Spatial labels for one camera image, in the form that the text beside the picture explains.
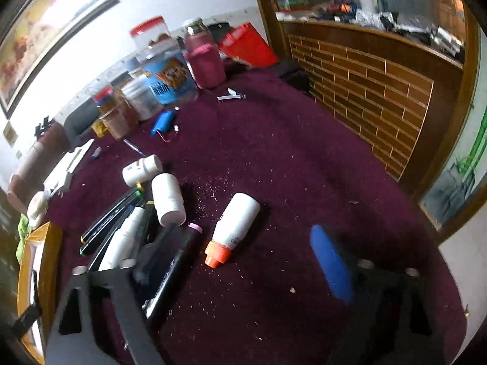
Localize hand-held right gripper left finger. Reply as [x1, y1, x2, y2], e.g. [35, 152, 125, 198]
[45, 228, 184, 365]

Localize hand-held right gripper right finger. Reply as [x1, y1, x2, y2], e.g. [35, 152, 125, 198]
[309, 224, 447, 365]

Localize black marker pale pink cap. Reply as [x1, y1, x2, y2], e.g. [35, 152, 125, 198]
[144, 223, 203, 321]

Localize white marker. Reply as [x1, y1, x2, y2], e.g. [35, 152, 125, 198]
[98, 206, 146, 271]

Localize black marker green caps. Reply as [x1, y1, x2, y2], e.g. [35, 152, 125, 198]
[79, 194, 146, 256]

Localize plain white pill bottle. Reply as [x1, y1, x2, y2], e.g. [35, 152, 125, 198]
[151, 173, 187, 227]

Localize white pill bottle red label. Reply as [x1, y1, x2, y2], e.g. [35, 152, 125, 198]
[122, 154, 164, 188]

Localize white bottle orange cap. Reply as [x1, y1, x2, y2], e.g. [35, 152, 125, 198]
[204, 192, 261, 269]

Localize yellow marker box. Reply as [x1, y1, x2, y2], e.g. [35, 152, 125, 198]
[17, 221, 64, 364]

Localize silver pen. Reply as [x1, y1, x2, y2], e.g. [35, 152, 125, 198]
[123, 139, 147, 157]

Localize burgundy tablecloth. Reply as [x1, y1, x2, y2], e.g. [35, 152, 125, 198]
[45, 64, 468, 365]

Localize green cloth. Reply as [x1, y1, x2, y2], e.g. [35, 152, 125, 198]
[15, 214, 32, 264]

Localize amber plastic jar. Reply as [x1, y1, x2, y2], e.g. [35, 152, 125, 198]
[98, 101, 132, 140]

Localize bamboo picture panel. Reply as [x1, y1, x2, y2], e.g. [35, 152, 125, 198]
[419, 103, 487, 232]

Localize black spiky object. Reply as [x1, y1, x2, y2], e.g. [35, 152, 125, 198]
[35, 116, 53, 138]

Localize wooden counter brick pattern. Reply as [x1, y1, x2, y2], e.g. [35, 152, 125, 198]
[247, 0, 481, 233]

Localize blue label plastic tub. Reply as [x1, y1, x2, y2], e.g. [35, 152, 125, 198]
[144, 45, 199, 106]

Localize pink cup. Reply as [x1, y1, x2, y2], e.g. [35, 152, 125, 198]
[184, 18, 227, 90]

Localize clear jar red lid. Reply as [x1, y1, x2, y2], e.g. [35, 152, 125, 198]
[130, 16, 170, 59]

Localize red box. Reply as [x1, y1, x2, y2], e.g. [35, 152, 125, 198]
[218, 22, 279, 70]

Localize framed painting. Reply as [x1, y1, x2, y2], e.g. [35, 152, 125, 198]
[0, 0, 121, 119]

